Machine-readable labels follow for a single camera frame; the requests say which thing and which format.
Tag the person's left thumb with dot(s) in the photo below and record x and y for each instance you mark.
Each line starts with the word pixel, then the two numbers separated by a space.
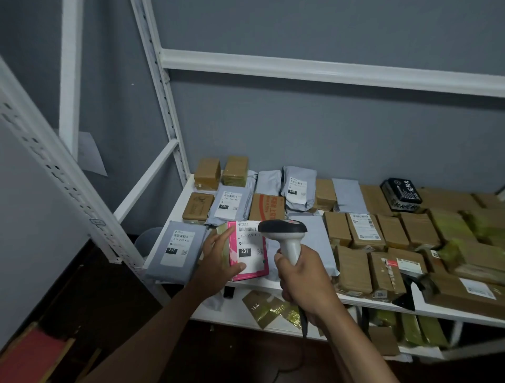
pixel 236 271

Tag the red printed carton box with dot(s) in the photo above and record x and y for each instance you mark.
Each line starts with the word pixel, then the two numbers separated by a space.
pixel 267 207

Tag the person's left forearm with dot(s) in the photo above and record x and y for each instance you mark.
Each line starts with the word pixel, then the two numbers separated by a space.
pixel 154 335

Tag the white metal post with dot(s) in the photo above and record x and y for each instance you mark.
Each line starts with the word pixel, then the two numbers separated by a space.
pixel 71 79

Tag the white black barcode scanner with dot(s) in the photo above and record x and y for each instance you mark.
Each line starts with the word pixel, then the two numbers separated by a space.
pixel 282 229

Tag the pile of brown cardboard parcels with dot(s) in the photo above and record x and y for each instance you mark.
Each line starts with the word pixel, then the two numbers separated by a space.
pixel 394 232

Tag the person's right forearm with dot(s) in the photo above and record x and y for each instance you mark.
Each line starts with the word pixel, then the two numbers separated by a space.
pixel 351 347

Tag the person's right hand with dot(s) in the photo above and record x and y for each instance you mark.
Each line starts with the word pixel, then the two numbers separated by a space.
pixel 305 284

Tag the red wooden stool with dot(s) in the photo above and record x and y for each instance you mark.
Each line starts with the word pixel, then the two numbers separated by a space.
pixel 31 355

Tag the black printed parcel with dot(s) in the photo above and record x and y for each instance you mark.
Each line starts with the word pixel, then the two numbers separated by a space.
pixel 400 194

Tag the person's right thumb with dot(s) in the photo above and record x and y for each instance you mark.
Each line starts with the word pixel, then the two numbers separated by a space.
pixel 279 263

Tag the white paper sheet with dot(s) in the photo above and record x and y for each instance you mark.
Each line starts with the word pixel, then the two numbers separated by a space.
pixel 90 156

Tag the yellow taped brown parcel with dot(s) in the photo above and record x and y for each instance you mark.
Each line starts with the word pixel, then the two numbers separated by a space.
pixel 262 306

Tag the person's left hand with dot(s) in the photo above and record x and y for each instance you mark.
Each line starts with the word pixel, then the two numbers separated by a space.
pixel 211 272

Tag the white metal shelf rack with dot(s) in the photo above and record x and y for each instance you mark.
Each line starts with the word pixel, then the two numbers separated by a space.
pixel 315 69

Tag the pink labelled parcel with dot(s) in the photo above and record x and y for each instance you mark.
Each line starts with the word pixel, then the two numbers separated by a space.
pixel 252 256

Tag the small plain brown box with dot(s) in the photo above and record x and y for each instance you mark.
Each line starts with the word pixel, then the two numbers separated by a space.
pixel 383 340

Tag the green wrapped parcel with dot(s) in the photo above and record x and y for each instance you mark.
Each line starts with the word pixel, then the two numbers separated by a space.
pixel 433 332
pixel 411 329
pixel 383 317

